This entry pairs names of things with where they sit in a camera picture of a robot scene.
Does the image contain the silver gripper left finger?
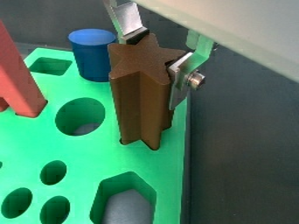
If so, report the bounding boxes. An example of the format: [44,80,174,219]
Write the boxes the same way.
[103,0,150,45]

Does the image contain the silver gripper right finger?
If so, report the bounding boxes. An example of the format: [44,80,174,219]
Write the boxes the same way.
[166,30,216,111]

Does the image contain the brown star prism block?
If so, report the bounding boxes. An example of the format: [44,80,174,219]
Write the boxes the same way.
[108,33,184,150]

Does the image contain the blue cylinder block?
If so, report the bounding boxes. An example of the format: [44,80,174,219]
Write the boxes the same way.
[68,29,116,82]

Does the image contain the red arch block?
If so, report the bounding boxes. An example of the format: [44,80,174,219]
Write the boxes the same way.
[0,20,47,117]

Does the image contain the green shape sorter base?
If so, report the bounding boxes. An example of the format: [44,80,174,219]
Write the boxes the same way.
[0,48,187,224]

